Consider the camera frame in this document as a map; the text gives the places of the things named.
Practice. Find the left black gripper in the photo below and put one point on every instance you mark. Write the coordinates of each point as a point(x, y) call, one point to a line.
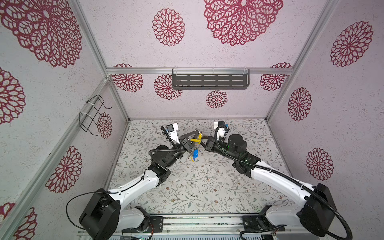
point(185, 143)

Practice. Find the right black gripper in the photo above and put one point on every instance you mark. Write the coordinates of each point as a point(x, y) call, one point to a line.
point(210, 147)

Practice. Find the blue key tag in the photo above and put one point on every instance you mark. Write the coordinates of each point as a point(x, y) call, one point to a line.
point(196, 153)

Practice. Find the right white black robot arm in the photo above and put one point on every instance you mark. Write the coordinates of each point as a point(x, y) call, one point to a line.
point(315, 207)

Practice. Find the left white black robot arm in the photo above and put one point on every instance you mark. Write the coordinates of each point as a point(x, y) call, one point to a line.
point(105, 212)

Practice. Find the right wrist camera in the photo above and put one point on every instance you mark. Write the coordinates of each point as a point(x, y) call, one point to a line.
point(223, 130)

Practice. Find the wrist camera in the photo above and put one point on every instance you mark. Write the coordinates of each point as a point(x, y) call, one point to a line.
point(172, 132)
point(223, 130)

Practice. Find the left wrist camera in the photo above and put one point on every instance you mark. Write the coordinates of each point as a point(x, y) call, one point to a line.
point(172, 132)

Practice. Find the dark metal wall shelf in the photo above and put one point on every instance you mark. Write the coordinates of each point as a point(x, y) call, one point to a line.
point(210, 81)

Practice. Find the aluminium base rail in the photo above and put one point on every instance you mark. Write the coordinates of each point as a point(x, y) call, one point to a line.
point(178, 224)

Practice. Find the black wire wall rack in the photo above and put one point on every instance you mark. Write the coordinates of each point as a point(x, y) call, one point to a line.
point(89, 117)

